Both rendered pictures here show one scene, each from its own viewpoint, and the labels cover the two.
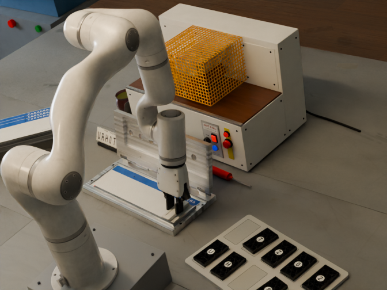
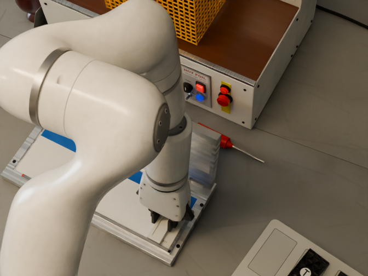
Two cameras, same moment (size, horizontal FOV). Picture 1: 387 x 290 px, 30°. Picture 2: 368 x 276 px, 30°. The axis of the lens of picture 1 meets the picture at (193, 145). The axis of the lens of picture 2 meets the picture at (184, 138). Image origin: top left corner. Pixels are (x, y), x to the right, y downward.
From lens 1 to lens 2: 1.27 m
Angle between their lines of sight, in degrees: 29
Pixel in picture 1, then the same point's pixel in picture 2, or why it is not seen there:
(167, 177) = (159, 197)
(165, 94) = (174, 120)
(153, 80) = not seen: hidden behind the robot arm
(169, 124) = (172, 147)
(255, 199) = (274, 185)
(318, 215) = not seen: outside the picture
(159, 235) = (149, 266)
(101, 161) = not seen: hidden behind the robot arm
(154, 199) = (124, 198)
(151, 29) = (165, 46)
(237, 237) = (268, 266)
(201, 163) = (199, 152)
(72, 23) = (14, 88)
